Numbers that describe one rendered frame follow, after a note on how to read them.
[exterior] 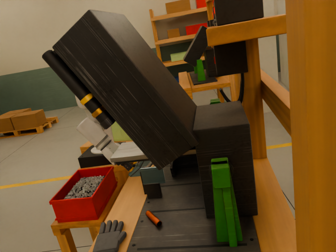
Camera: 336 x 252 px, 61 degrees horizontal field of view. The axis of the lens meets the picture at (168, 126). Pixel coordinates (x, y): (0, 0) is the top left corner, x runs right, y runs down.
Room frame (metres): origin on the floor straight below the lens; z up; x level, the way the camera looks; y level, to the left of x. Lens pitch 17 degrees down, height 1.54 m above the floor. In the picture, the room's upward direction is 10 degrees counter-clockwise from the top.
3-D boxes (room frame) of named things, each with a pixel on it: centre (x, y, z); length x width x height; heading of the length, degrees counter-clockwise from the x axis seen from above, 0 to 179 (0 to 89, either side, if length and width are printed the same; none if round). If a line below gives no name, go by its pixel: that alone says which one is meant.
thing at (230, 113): (1.00, -0.19, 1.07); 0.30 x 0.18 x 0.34; 169
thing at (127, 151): (1.08, 0.04, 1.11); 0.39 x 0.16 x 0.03; 79
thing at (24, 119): (6.53, 3.25, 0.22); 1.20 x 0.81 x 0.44; 80
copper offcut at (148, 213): (0.92, 0.11, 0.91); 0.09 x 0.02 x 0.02; 28
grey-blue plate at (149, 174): (1.08, 0.10, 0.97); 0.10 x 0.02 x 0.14; 79
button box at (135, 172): (1.38, 0.18, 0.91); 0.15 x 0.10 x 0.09; 169
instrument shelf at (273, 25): (1.09, -0.33, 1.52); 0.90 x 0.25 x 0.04; 169
